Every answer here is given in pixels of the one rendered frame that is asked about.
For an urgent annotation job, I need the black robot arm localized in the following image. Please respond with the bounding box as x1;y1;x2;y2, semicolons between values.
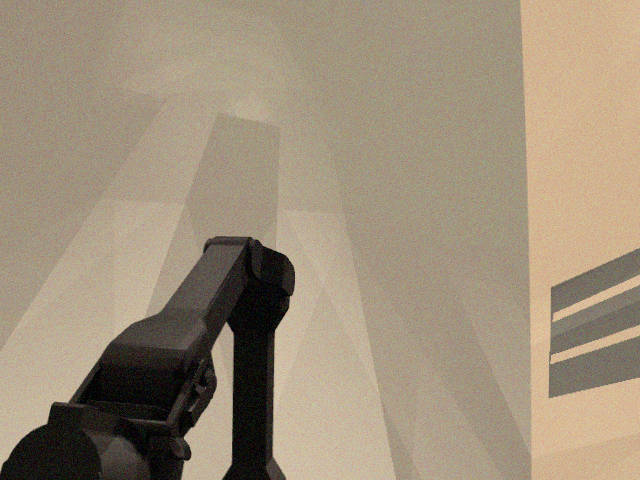
0;236;295;480

